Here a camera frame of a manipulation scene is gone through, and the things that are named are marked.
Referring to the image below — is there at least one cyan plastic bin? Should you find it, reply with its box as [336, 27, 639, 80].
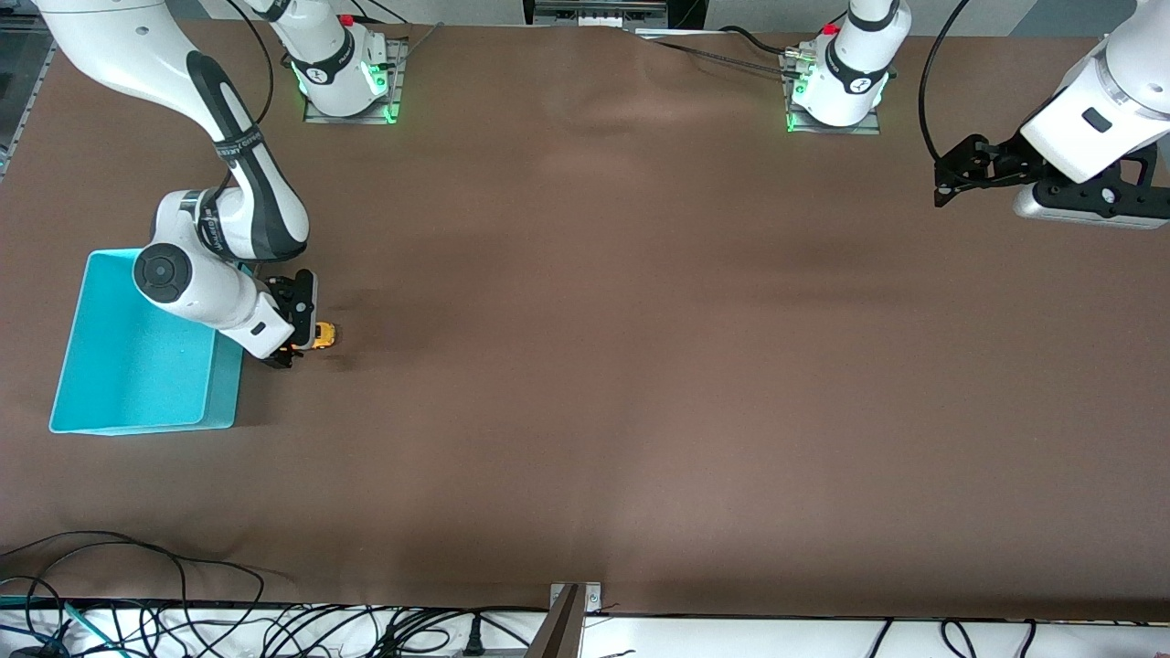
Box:
[48, 249, 248, 435]

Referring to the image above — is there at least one brown table cover cloth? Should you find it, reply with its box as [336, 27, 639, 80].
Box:
[0, 16, 1170, 622]

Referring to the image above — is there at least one grey power strip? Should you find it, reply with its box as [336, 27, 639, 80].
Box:
[533, 0, 669, 29]

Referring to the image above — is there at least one grey camera pole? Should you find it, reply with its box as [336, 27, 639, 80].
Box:
[525, 585, 587, 658]

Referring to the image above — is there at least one long black looped cable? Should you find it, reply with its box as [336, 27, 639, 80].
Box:
[0, 530, 295, 658]

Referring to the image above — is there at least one thin grey cable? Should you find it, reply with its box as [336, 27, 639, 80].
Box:
[388, 22, 446, 69]

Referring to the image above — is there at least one thick black cable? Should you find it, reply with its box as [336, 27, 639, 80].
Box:
[720, 25, 798, 58]

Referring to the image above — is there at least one thin black cable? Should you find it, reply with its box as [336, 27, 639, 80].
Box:
[640, 38, 801, 80]

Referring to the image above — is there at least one teal cable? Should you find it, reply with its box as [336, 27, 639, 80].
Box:
[0, 594, 131, 658]

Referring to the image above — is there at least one grey metal base plate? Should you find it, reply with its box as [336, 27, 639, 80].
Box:
[784, 50, 884, 137]
[303, 38, 409, 125]

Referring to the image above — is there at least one silver metal bracket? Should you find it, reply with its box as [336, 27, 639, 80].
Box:
[548, 582, 603, 616]

